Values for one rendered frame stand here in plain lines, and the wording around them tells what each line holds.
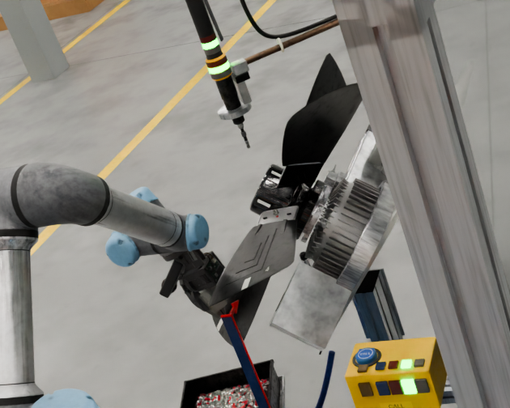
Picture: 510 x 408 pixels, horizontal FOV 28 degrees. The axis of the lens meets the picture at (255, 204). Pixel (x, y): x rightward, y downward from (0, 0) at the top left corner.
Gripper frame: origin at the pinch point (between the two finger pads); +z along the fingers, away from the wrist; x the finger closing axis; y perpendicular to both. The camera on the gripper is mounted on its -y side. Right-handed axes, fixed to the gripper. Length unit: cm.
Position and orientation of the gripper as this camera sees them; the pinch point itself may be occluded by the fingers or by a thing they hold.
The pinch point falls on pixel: (219, 314)
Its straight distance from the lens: 237.3
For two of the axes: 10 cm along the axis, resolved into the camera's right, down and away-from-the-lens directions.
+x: 2.8, -5.3, 8.0
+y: 7.7, -3.8, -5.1
